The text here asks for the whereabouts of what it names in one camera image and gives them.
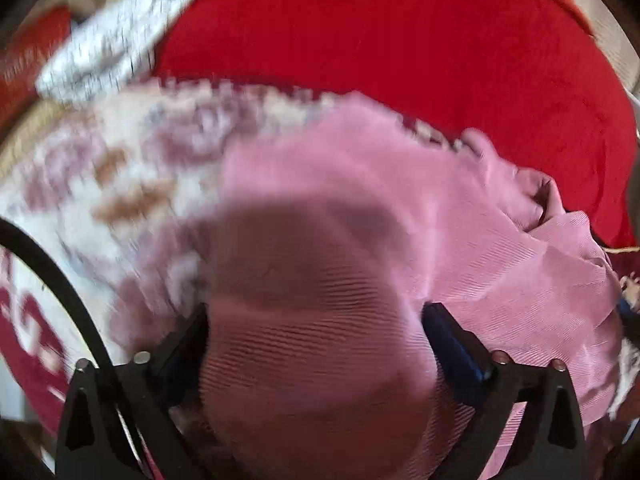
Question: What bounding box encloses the floral plush blanket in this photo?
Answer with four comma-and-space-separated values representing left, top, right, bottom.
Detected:
0, 77, 466, 436

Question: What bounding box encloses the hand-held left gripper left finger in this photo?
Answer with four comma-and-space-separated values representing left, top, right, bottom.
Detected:
54, 304, 211, 480

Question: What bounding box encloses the red printed bag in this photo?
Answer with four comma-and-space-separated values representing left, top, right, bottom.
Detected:
0, 5, 76, 128

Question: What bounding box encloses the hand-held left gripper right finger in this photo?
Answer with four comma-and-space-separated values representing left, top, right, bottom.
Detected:
421, 302, 590, 480

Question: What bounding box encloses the pink corduroy garment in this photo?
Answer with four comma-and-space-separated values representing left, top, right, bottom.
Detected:
190, 97, 626, 480

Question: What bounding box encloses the red quilt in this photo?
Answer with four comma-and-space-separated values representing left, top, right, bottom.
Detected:
152, 0, 638, 248

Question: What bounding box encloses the black cable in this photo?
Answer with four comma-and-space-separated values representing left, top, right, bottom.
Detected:
0, 217, 161, 476

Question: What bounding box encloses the white patterned cloth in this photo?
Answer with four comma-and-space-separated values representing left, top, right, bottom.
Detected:
36, 0, 205, 103

